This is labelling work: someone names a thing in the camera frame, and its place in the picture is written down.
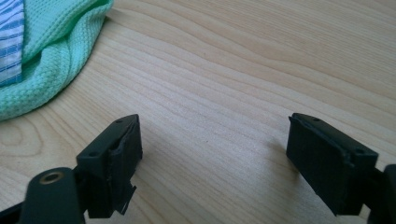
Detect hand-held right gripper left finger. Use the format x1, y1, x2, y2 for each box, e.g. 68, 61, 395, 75
76, 113, 144, 219

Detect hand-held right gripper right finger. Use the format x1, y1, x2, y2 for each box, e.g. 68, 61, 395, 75
286, 112, 379, 217

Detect mint green waffle cloth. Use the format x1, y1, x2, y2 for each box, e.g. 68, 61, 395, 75
0, 0, 115, 122

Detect blue white striped cloth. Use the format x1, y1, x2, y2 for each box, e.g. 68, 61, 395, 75
0, 0, 26, 88

